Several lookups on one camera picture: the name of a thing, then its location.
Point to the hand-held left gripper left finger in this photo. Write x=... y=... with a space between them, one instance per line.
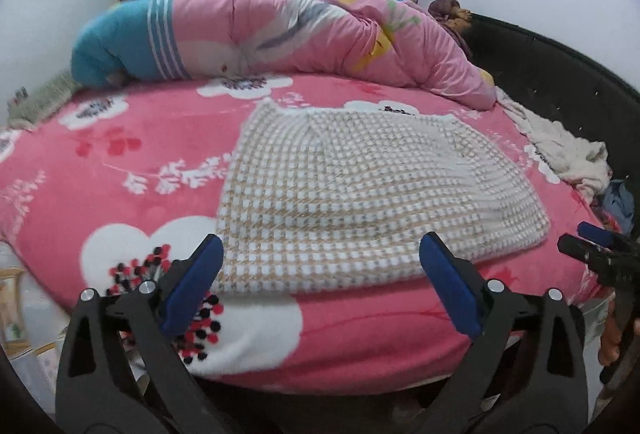
x=192 y=289

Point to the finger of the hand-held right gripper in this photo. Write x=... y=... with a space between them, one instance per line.
x=590 y=254
x=595 y=234

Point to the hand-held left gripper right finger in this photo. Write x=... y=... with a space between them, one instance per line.
x=450 y=289

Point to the beige white checked jacket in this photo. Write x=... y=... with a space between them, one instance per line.
x=375 y=194

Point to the person's right hand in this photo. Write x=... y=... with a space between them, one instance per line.
x=611 y=339

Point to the blue garment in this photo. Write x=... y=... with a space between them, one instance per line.
x=617 y=201

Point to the cream fleece cloth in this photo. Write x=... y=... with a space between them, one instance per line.
x=565 y=148

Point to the pink floral blanket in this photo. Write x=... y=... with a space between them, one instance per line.
x=150 y=138

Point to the black padded headboard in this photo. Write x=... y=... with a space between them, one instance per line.
x=550 y=63

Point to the grey textured mat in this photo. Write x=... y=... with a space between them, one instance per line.
x=45 y=98

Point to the maroon cloth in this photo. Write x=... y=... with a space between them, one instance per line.
x=442 y=6

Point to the pink printed quilt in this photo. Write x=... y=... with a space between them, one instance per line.
x=300 y=33

